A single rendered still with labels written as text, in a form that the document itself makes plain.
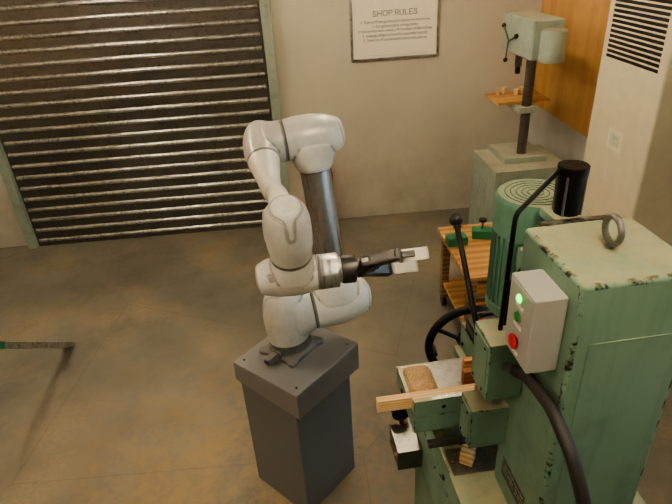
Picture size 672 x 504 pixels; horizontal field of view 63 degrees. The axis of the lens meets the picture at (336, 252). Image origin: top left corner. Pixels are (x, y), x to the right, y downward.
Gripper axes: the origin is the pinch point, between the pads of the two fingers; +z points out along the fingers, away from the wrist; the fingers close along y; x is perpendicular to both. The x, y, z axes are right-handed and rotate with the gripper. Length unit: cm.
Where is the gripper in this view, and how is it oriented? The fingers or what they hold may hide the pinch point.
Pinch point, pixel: (418, 259)
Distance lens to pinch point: 142.6
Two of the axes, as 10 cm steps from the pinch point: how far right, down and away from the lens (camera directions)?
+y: 0.5, -2.6, -9.6
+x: -1.3, -9.6, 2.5
